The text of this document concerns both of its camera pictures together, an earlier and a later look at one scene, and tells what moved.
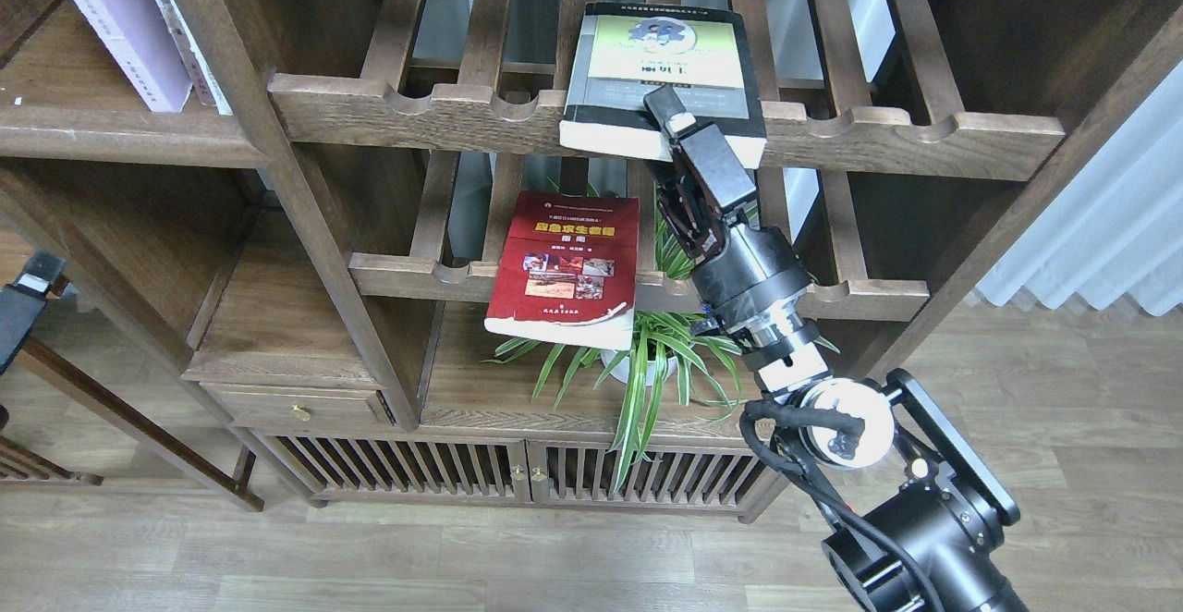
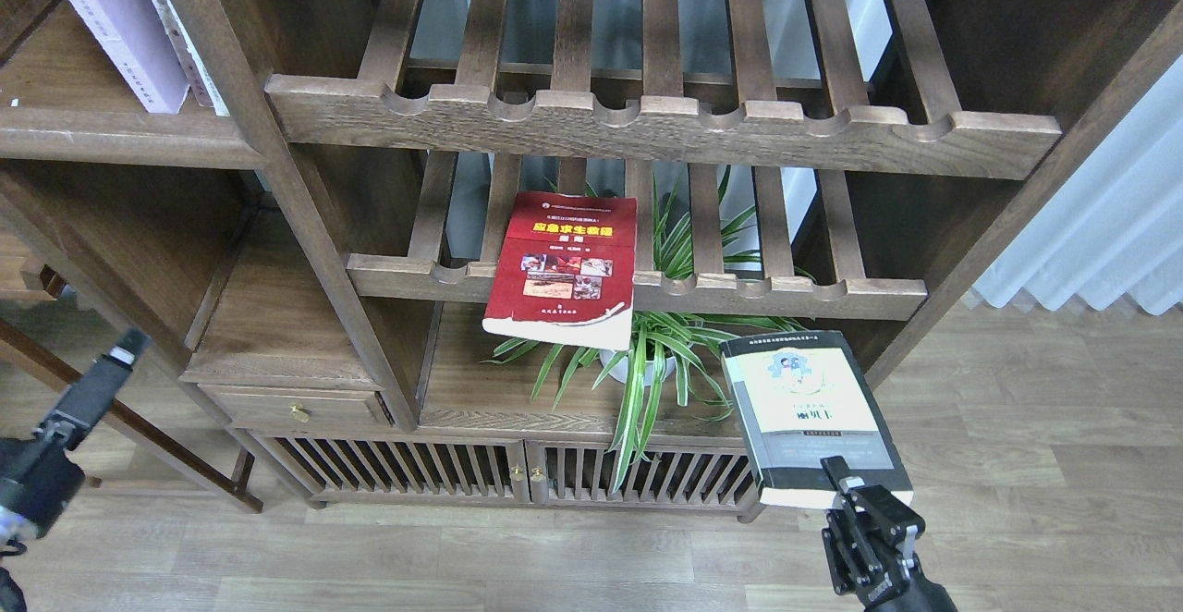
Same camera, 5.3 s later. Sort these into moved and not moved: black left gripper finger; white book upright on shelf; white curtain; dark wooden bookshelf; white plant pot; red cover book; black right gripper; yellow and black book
Moved: black left gripper finger; black right gripper; yellow and black book
Not moved: white plant pot; white curtain; red cover book; dark wooden bookshelf; white book upright on shelf
